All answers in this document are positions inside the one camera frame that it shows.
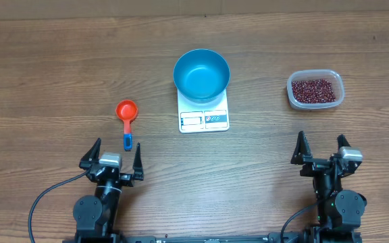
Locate white digital kitchen scale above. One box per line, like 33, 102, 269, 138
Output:
177, 90, 230, 134

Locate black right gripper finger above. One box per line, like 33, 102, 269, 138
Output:
337, 134, 350, 149
291, 131, 313, 161

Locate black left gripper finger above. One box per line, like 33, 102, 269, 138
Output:
132, 142, 143, 176
80, 138, 101, 163

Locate red scoop with blue handle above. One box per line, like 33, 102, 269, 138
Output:
115, 99, 138, 151

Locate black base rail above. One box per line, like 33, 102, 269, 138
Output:
62, 232, 363, 243

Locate clear plastic food container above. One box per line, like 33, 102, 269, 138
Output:
286, 70, 345, 110

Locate red beans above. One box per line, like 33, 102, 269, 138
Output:
291, 79, 336, 104

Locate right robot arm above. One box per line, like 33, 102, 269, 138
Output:
280, 131, 367, 242

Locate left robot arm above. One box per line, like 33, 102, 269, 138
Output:
72, 138, 144, 243

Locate blue round bowl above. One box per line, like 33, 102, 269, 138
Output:
173, 49, 231, 103

